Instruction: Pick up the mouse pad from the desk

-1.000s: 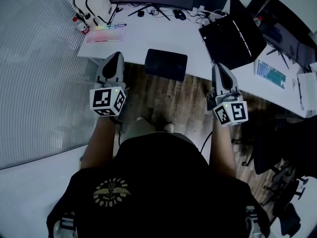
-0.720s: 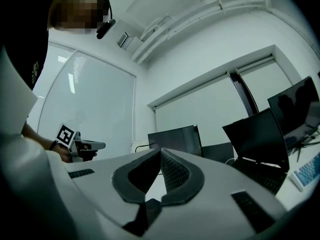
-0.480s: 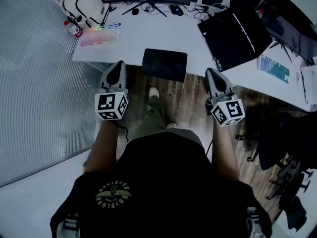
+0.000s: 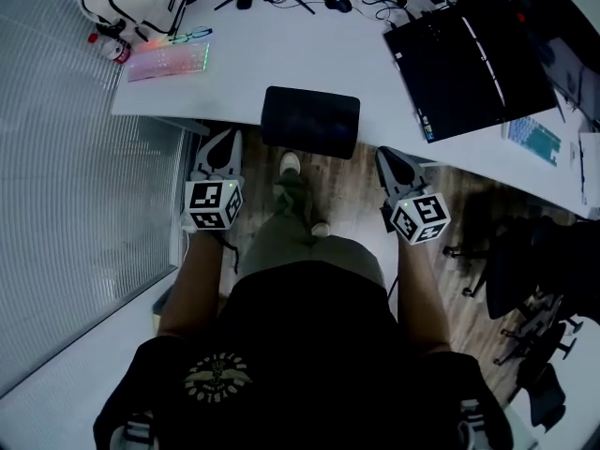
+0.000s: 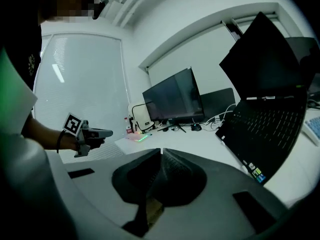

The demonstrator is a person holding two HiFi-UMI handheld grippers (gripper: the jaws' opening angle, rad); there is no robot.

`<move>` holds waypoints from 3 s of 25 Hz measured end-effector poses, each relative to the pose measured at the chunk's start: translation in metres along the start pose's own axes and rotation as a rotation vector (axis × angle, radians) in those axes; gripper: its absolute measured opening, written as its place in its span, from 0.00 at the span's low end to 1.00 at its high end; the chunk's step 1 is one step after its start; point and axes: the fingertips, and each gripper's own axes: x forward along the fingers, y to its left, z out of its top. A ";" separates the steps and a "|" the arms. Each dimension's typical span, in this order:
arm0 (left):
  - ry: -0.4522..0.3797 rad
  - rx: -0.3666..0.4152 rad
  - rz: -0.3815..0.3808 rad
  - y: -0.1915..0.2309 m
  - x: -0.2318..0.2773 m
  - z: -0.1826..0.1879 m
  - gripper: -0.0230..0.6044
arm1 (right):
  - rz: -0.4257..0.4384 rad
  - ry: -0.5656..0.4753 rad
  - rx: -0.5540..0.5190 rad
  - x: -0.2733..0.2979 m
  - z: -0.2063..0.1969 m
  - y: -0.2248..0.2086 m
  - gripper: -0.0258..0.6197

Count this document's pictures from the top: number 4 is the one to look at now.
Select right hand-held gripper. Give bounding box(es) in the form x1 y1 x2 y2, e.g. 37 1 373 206
374 145 452 247

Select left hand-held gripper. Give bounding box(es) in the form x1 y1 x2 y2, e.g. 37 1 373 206
180 128 246 233

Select black mouse pad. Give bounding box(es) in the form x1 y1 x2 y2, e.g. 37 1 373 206
260 85 362 160

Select person's left forearm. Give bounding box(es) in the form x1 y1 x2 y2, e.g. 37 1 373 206
157 227 235 338

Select person's right forearm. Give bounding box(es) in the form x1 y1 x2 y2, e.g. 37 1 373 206
396 234 452 354

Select white desk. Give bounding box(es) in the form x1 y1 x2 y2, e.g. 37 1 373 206
111 0 600 220

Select backlit rainbow keyboard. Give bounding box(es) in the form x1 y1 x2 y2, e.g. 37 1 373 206
127 41 211 83

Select black laptop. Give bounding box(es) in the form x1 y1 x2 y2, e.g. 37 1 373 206
382 4 560 145

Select black-framed glasses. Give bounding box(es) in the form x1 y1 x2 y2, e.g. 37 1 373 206
170 25 215 46

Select person's olive trousers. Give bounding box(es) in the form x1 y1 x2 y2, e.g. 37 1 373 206
235 169 388 295

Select teal and white keyboard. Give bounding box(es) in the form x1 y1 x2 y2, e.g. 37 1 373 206
502 115 563 168

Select bottle with red cap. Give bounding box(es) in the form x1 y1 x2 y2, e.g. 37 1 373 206
87 32 133 66

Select black office chair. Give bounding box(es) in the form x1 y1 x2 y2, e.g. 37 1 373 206
442 211 600 436

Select white paper sheet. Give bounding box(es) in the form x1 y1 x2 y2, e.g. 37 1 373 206
577 131 600 207

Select grey laptop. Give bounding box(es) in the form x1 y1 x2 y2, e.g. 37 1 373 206
542 35 600 126

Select person's black t-shirt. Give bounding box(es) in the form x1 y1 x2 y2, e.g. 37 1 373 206
92 259 516 450

